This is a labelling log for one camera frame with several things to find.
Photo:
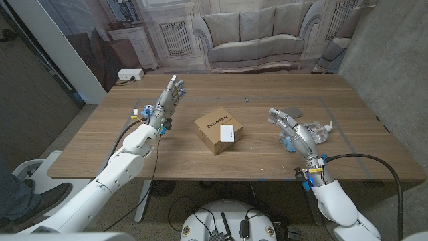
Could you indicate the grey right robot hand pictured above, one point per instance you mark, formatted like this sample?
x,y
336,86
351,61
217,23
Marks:
x,y
306,142

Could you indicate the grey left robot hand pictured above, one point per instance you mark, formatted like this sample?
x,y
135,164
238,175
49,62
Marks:
x,y
167,102

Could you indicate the white card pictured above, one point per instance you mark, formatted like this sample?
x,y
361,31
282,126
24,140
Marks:
x,y
227,133

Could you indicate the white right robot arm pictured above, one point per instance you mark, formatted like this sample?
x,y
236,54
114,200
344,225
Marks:
x,y
337,204

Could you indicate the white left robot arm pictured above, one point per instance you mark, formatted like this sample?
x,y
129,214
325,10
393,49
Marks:
x,y
117,170

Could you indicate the clear soap dispenser bottle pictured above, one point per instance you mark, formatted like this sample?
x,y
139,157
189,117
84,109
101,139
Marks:
x,y
319,132

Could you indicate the brown cardboard box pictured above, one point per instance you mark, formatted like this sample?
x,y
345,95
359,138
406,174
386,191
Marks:
x,y
209,134

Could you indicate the small black floor box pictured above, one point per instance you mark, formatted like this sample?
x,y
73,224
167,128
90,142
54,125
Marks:
x,y
293,233

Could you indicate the grey square pad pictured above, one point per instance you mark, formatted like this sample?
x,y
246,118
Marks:
x,y
295,112

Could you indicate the white power strip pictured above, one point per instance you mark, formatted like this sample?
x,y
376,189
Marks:
x,y
130,73

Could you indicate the dark grey table leg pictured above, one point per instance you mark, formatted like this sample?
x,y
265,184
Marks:
x,y
309,207

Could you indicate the black round floor fan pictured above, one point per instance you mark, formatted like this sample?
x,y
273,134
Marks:
x,y
162,188

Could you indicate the white table leg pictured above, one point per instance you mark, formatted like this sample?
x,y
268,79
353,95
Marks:
x,y
143,201

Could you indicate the white robot torso base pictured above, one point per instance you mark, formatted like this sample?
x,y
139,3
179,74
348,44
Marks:
x,y
230,214

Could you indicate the black adapter on torso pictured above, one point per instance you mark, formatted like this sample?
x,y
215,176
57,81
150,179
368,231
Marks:
x,y
244,229

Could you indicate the printed living room backdrop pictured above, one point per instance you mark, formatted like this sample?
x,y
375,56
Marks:
x,y
254,33

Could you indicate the black antenna on torso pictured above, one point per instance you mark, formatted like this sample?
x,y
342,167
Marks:
x,y
226,224

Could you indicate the white floor stand base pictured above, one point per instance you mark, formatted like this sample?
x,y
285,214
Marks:
x,y
43,170

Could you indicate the dark leather shoe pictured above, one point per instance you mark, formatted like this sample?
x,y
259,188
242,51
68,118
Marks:
x,y
47,201

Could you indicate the white robot chest edge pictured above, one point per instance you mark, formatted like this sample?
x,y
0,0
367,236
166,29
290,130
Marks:
x,y
67,237

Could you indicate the person leg in jeans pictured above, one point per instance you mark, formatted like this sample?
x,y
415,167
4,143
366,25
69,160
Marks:
x,y
13,190

